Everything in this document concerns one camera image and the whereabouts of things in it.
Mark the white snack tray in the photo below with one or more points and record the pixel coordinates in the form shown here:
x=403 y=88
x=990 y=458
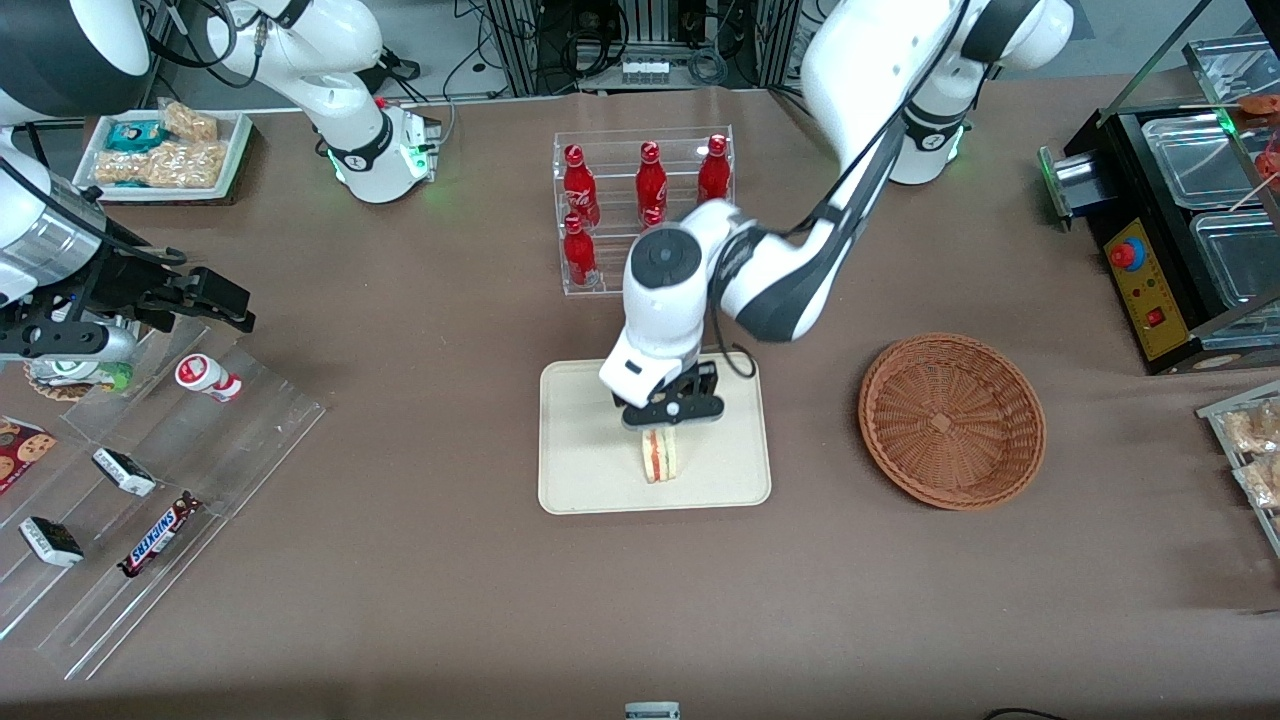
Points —
x=235 y=150

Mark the teal snack packet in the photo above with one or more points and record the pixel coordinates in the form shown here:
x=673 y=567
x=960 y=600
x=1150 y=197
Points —
x=135 y=134

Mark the Snickers chocolate bar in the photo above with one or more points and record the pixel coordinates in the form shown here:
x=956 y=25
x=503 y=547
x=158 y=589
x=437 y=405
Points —
x=160 y=535

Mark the wrapped peanut brittle snack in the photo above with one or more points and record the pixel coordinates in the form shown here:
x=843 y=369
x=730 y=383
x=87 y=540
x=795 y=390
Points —
x=188 y=163
x=120 y=166
x=190 y=122

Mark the round brown wicker basket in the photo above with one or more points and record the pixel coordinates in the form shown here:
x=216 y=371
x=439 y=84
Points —
x=950 y=425

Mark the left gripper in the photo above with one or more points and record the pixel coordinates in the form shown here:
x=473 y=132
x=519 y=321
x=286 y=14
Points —
x=703 y=381

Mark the small white grey device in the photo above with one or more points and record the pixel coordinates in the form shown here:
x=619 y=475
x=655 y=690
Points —
x=652 y=711

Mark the white red yogurt bottle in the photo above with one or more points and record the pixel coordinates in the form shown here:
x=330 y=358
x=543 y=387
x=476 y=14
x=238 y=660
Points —
x=207 y=377

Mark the beige rectangular serving tray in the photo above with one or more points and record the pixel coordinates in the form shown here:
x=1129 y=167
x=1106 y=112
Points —
x=580 y=450

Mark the red emergency stop button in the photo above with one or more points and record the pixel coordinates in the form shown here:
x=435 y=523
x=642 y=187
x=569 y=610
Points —
x=1126 y=254

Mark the grey snack tray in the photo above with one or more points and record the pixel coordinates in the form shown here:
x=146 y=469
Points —
x=1215 y=415

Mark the red cola bottle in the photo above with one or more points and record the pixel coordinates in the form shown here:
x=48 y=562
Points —
x=712 y=170
x=577 y=188
x=578 y=255
x=650 y=180

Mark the green labelled round container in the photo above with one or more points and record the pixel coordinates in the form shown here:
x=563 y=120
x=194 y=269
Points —
x=70 y=380

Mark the white power strip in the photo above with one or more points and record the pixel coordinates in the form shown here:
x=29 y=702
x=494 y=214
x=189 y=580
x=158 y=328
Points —
x=645 y=70

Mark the black food warmer yellow panel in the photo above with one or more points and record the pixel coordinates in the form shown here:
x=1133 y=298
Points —
x=1165 y=280

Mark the red cookie box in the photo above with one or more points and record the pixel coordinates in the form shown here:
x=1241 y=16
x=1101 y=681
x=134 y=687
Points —
x=20 y=450

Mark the steel food pan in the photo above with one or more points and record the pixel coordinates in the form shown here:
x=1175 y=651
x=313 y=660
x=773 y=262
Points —
x=1200 y=160
x=1240 y=258

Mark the clear acrylic stepped display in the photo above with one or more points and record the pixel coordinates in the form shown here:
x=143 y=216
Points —
x=240 y=430

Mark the clear acrylic bottle rack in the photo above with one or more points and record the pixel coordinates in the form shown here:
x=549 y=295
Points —
x=612 y=200

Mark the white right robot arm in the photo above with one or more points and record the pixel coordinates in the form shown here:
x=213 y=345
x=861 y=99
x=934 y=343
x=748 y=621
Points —
x=340 y=90

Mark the aluminium equipment rack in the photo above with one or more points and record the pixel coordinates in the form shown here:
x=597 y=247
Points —
x=650 y=35

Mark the wrapped pastry snack pack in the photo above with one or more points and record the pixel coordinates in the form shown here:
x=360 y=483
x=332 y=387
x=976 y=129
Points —
x=1252 y=430
x=1264 y=482

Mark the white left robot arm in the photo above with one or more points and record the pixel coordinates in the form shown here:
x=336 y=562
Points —
x=850 y=80

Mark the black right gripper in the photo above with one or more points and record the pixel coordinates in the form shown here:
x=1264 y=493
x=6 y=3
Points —
x=122 y=281

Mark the triangle sandwich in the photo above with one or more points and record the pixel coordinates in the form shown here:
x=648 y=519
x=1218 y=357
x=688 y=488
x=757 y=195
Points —
x=660 y=458

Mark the small black white box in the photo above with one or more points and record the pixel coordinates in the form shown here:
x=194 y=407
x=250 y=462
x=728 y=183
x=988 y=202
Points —
x=123 y=471
x=50 y=541

